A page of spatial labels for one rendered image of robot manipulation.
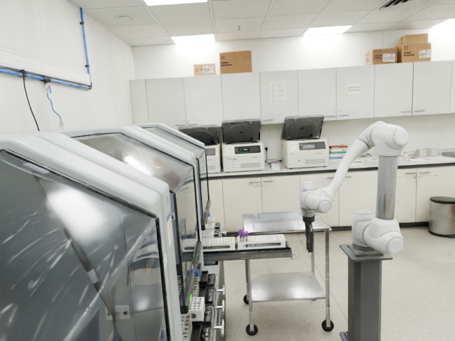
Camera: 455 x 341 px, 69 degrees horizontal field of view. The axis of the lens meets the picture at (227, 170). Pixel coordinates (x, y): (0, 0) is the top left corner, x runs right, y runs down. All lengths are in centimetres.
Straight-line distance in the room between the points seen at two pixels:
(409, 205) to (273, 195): 183
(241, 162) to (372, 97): 199
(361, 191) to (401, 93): 145
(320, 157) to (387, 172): 246
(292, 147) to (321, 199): 258
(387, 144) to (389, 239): 54
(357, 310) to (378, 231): 64
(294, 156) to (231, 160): 82
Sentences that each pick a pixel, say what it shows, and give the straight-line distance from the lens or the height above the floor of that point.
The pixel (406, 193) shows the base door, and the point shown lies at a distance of 499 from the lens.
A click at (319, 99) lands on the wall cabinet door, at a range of 474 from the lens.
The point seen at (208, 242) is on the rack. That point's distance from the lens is 212.
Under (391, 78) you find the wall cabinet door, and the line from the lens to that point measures 509.
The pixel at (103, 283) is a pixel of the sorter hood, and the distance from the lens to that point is 55.
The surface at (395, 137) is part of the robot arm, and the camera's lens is 201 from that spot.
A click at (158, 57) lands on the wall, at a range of 509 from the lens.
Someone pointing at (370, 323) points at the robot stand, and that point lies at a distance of 260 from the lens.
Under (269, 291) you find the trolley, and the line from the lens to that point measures 275.
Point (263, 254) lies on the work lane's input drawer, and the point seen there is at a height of 78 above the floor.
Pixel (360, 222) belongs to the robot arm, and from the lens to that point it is 230.
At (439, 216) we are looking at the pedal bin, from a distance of 488.
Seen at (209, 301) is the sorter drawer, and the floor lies 81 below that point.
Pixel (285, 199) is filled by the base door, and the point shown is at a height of 50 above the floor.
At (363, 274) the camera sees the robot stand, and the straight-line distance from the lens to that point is 241.
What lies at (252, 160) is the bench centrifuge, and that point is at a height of 104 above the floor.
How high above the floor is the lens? 164
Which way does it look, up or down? 9 degrees down
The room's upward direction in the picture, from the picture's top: 3 degrees counter-clockwise
